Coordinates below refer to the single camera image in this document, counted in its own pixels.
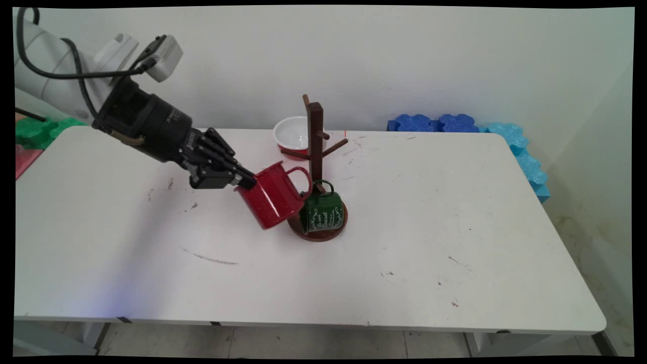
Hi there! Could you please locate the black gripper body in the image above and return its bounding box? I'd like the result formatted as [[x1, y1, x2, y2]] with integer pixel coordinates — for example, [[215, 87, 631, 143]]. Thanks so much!
[[93, 76, 203, 164]]

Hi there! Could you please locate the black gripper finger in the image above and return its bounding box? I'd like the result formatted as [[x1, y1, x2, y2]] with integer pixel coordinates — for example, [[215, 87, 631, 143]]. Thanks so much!
[[197, 127, 257, 189], [189, 161, 243, 191]]

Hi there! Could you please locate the red enamel mug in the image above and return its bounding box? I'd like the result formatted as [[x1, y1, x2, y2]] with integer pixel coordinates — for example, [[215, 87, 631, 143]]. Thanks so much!
[[234, 161, 314, 231]]

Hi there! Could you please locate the white bowl red outside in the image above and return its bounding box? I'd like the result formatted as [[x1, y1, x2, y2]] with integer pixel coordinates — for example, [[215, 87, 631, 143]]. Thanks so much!
[[273, 116, 310, 155]]

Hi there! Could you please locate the dark wooden mug tree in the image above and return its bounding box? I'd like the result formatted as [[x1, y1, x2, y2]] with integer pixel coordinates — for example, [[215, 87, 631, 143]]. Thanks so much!
[[280, 94, 350, 243]]

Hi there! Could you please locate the green foam mat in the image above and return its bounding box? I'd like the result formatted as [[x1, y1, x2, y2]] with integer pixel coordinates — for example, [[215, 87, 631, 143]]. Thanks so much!
[[15, 117, 87, 151]]

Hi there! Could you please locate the green enamel mug white print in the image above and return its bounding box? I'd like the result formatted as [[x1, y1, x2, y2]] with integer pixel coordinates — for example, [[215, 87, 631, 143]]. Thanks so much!
[[299, 179, 346, 235]]

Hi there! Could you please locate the thin black rod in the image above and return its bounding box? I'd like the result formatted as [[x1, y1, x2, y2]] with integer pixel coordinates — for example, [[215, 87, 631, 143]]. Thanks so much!
[[15, 107, 47, 123]]

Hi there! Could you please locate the red foam mat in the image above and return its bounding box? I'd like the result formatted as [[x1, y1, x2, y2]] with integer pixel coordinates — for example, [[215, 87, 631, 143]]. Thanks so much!
[[15, 144, 44, 180]]

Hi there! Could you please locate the dark blue foam mat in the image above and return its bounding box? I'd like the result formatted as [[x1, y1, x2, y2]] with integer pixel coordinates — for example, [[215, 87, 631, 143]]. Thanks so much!
[[387, 114, 438, 133], [437, 114, 480, 133]]

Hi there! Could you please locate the white table leg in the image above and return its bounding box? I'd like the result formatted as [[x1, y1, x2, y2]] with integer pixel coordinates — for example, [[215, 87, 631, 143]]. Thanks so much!
[[13, 321, 110, 356]]

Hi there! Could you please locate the light blue foam mat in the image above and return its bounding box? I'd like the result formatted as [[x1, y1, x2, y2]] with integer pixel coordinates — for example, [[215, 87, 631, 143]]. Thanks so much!
[[484, 122, 529, 153], [515, 151, 548, 186]]

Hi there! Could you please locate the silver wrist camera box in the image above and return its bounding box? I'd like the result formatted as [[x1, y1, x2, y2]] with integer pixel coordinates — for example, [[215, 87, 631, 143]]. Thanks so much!
[[132, 34, 184, 83]]

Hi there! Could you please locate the black camera cable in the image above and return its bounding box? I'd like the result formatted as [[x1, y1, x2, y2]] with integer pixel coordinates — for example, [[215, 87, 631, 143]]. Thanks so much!
[[16, 7, 158, 122]]

